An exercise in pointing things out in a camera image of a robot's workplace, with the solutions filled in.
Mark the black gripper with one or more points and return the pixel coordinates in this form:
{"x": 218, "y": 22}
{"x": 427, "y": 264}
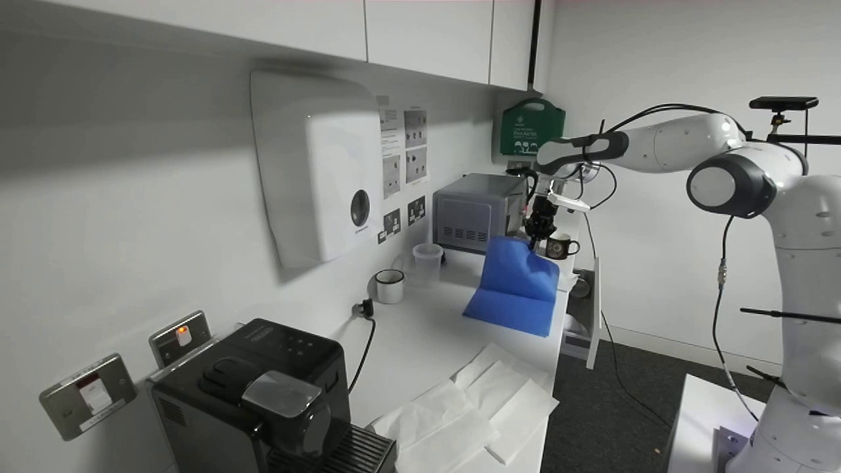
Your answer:
{"x": 541, "y": 216}

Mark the blue cloth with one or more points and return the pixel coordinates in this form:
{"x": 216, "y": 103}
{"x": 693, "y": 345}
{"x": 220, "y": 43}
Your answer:
{"x": 512, "y": 299}

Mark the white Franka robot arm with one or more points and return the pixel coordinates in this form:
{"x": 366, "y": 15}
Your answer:
{"x": 804, "y": 264}

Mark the black mug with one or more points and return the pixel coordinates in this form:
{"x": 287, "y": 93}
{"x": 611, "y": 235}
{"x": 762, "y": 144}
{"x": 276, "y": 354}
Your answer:
{"x": 561, "y": 249}

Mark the silver microwave oven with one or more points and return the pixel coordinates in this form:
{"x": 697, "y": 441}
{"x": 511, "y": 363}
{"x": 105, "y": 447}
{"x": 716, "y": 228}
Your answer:
{"x": 467, "y": 214}

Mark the green first aid box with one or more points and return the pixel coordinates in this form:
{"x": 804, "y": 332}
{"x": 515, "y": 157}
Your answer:
{"x": 532, "y": 129}

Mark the small white cup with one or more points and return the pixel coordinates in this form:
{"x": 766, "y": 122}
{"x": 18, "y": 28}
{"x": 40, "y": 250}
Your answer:
{"x": 386, "y": 288}

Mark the white notice with logo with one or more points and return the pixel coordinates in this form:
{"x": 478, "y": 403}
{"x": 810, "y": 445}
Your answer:
{"x": 390, "y": 128}

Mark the black vertical pipe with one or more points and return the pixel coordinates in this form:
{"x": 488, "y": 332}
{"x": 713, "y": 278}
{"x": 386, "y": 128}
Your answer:
{"x": 534, "y": 43}

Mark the white paper towel dispenser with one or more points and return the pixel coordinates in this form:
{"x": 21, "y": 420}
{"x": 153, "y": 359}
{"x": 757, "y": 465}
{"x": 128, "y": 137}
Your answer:
{"x": 324, "y": 175}

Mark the white upper cabinet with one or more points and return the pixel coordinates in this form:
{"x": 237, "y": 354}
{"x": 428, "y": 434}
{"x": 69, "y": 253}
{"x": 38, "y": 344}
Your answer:
{"x": 421, "y": 36}

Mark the white robot table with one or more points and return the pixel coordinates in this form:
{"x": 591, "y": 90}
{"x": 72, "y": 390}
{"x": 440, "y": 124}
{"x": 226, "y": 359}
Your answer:
{"x": 699, "y": 421}

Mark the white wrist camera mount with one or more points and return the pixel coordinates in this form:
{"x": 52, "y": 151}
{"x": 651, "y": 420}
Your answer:
{"x": 569, "y": 204}

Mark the double wall socket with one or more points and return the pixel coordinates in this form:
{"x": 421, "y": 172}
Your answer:
{"x": 415, "y": 212}
{"x": 390, "y": 225}

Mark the black stereo camera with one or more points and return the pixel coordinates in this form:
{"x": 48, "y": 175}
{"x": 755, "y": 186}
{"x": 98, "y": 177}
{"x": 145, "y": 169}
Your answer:
{"x": 783, "y": 103}

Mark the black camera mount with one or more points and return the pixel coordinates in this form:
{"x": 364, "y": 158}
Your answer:
{"x": 804, "y": 137}

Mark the silver wall socket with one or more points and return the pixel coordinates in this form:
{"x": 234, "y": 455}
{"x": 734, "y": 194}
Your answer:
{"x": 181, "y": 338}
{"x": 86, "y": 395}

